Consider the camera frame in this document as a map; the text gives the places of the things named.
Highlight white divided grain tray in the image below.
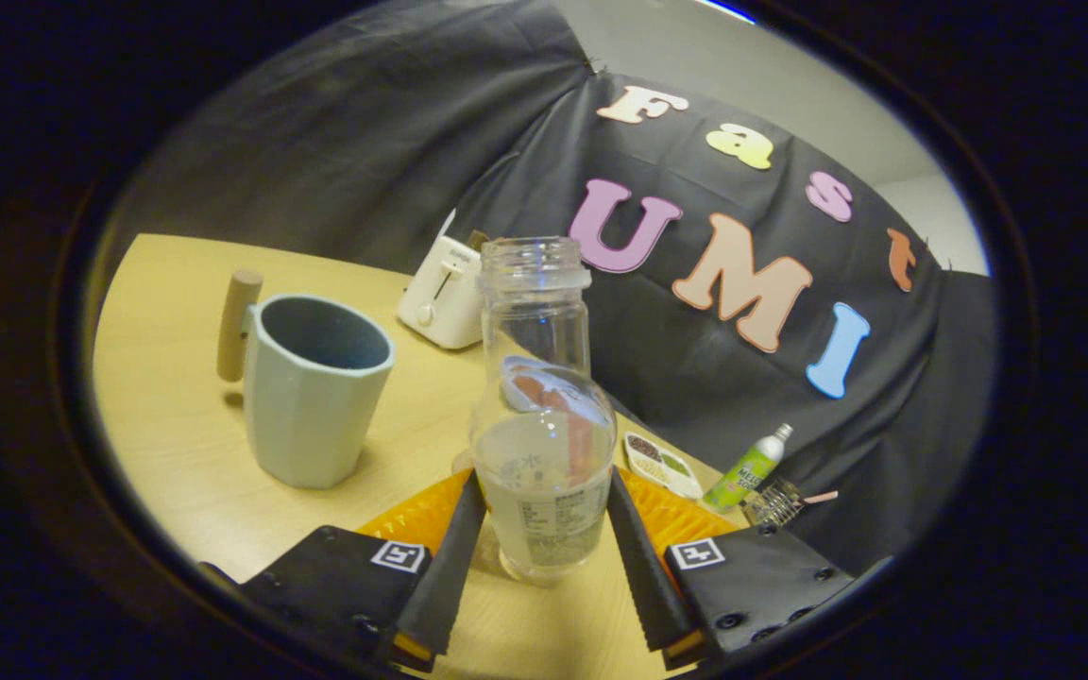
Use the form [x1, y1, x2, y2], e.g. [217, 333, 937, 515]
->
[623, 431, 705, 501]

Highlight green soda bottle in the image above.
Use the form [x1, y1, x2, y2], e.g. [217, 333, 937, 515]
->
[703, 423, 795, 514]

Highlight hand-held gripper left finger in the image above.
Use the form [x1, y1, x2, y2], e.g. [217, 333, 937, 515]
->
[242, 469, 488, 673]

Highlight brown food pieces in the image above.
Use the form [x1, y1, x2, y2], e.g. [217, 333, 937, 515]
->
[514, 375, 569, 412]

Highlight blue plate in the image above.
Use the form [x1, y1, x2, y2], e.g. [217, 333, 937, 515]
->
[500, 355, 602, 426]

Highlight wire mesh utensil holder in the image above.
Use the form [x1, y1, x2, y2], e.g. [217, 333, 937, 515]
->
[745, 477, 805, 528]

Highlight white toaster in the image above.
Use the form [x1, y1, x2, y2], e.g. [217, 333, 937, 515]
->
[397, 233, 485, 351]

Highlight clear glass juice bottle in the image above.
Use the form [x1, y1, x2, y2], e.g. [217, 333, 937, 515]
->
[468, 236, 619, 581]

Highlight grey-green cup with wooden handle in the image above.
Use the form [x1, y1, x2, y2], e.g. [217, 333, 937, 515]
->
[216, 269, 397, 490]

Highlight black backdrop cloth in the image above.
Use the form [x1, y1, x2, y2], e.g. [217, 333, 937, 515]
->
[105, 0, 998, 577]

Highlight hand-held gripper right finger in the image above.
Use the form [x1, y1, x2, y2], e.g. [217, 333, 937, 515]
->
[605, 467, 857, 667]

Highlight wooden table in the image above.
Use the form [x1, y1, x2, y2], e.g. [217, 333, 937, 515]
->
[91, 233, 753, 680]

